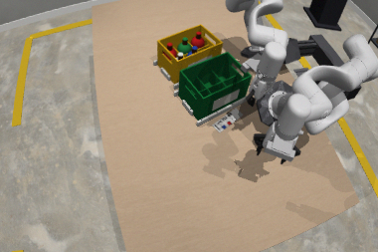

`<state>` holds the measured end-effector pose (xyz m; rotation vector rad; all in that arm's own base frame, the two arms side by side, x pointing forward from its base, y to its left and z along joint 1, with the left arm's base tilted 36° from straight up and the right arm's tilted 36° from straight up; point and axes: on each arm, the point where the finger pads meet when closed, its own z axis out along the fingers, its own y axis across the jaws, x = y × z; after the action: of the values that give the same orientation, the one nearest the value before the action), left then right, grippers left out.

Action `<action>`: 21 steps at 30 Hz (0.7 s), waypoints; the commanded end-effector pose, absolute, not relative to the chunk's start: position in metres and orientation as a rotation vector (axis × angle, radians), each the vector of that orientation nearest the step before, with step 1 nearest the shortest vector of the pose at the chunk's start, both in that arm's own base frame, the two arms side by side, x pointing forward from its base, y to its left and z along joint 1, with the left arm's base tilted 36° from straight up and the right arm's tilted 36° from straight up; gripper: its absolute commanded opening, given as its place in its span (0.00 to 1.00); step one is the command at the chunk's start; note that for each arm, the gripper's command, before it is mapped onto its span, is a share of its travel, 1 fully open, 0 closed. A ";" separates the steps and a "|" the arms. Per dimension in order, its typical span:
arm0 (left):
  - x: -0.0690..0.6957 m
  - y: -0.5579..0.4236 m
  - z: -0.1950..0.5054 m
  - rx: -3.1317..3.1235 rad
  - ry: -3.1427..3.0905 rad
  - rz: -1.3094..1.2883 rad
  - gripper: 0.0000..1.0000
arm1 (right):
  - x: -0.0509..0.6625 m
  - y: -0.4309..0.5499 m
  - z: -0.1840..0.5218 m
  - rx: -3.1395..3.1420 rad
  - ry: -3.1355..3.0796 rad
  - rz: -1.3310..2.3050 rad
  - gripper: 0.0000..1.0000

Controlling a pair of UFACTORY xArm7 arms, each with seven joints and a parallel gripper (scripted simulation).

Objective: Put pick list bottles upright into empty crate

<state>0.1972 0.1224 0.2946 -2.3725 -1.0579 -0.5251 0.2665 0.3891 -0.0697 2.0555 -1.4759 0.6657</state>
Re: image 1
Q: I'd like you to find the red bottle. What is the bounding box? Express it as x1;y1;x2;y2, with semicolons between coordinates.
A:
191;32;205;49
163;43;177;61

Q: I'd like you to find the yellow crate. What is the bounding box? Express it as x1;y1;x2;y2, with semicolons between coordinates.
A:
157;25;223;84

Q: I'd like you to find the white paper pick list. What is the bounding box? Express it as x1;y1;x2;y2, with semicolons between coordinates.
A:
212;109;243;132

